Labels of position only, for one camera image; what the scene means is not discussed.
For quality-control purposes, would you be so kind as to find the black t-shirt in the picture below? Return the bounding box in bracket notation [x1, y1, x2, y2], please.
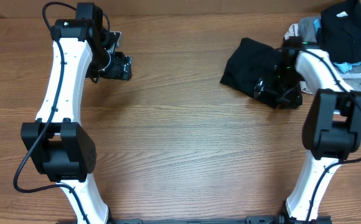
[220, 37, 302, 98]

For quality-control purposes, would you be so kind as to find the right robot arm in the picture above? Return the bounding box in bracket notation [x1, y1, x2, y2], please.
[253, 37, 361, 223]

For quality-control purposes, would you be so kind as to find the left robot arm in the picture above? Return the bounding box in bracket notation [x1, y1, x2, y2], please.
[21, 2, 132, 223]

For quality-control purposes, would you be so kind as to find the folded light blue garment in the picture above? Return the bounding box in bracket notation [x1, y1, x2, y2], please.
[313, 19, 361, 73]

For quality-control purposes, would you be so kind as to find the folded beige garment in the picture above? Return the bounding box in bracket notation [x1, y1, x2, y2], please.
[284, 24, 312, 95]

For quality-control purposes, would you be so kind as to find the folded black shirt on pile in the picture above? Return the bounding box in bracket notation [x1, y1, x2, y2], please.
[317, 0, 361, 63]

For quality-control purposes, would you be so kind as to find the folded patterned grey garment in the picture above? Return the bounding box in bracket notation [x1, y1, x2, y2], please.
[337, 65, 361, 80]

